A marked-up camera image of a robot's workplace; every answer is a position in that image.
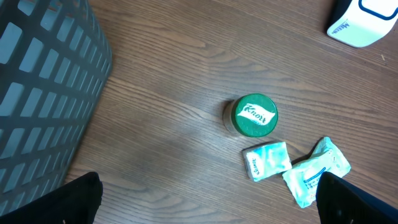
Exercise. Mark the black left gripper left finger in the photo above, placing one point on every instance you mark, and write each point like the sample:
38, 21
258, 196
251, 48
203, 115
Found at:
75, 202

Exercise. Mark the white barcode scanner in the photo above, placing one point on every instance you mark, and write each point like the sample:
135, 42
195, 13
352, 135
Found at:
360, 23

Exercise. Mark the grey plastic basket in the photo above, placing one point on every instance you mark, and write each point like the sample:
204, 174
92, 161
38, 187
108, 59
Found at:
55, 61

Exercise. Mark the small teal tissue pack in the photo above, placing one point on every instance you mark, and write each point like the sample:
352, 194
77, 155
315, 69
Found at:
266, 160

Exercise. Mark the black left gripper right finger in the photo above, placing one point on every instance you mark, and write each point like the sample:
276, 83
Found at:
340, 202

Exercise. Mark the green lid white jar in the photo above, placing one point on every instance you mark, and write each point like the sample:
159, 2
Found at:
254, 115

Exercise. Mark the teal snack packet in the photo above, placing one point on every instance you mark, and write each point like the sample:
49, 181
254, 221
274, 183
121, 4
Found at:
302, 179

